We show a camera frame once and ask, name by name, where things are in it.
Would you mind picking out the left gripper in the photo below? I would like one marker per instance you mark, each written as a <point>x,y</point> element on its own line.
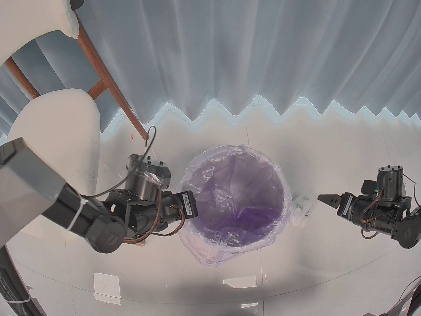
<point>174,209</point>

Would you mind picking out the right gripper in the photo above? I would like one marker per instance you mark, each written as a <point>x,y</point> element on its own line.
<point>357,212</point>

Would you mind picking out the white paper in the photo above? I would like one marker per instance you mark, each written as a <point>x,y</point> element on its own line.
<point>299,212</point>

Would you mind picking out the purple plastic bag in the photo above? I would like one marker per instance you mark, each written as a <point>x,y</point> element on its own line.
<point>250,216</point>

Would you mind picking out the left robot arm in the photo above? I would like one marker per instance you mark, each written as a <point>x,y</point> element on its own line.
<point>98,222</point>

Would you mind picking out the white trash bin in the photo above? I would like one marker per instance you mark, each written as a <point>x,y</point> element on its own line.
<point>250,242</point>

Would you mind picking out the white cushioned wooden chair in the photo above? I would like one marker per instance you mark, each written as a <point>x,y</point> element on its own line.
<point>56,127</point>

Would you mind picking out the pale blue curtain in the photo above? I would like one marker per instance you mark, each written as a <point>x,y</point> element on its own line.
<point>230,44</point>

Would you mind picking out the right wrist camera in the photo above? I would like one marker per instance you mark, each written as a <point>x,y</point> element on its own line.
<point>367,188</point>

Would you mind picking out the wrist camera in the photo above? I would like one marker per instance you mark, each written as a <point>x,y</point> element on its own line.
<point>166,178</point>
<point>367,188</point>

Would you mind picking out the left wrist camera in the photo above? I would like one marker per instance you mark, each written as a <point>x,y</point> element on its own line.
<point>166,178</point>

